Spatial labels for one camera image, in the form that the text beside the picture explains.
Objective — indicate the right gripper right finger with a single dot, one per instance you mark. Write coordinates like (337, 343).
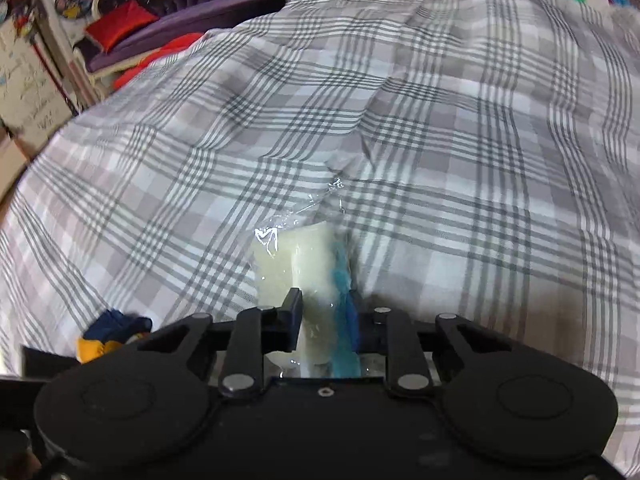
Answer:
(390, 333)

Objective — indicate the black box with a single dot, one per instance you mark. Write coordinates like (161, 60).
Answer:
(37, 364)

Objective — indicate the orange red blanket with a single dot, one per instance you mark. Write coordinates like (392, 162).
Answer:
(172, 47)

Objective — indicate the red cushion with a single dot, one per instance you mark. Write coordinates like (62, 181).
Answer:
(107, 32)

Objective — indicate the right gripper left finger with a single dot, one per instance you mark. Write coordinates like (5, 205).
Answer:
(257, 332)

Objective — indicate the purple chaise sofa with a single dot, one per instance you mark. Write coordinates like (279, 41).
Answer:
(175, 18)

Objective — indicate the grey plaid bed cover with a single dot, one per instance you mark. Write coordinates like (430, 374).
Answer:
(481, 155)

